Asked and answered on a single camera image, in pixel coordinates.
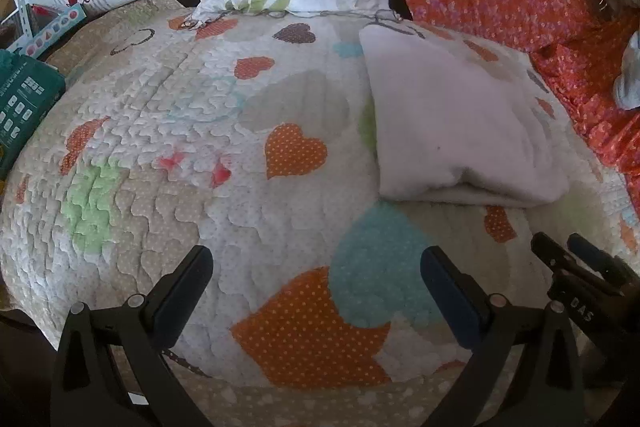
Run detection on pale pink garment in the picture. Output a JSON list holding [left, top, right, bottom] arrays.
[[359, 23, 570, 207]]

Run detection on grey white crumpled clothes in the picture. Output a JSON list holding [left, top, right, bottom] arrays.
[[612, 31, 640, 111]]

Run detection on red floral bed sheet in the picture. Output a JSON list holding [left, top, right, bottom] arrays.
[[529, 9, 639, 208]]

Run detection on heart patterned quilt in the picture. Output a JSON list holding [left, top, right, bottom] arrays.
[[1, 0, 639, 426]]

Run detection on teal printed box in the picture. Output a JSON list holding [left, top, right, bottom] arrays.
[[0, 49, 66, 182]]

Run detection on colourful shapes toy box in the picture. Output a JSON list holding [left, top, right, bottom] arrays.
[[6, 4, 87, 59]]

